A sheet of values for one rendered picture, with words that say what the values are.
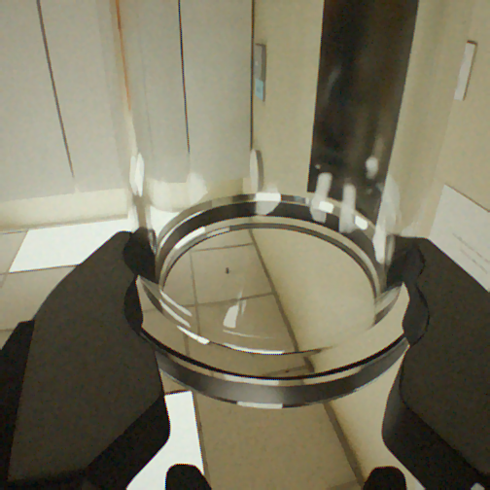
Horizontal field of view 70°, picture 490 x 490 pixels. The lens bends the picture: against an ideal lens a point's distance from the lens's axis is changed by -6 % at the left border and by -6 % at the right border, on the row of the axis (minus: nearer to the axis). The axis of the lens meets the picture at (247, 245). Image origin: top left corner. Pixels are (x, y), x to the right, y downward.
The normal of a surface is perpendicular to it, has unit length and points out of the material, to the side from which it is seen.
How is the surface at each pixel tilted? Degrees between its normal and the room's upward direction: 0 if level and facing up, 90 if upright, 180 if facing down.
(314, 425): 179
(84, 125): 90
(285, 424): 179
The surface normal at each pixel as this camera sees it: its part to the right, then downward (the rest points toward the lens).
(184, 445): 0.01, -0.84
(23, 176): 0.23, 0.54
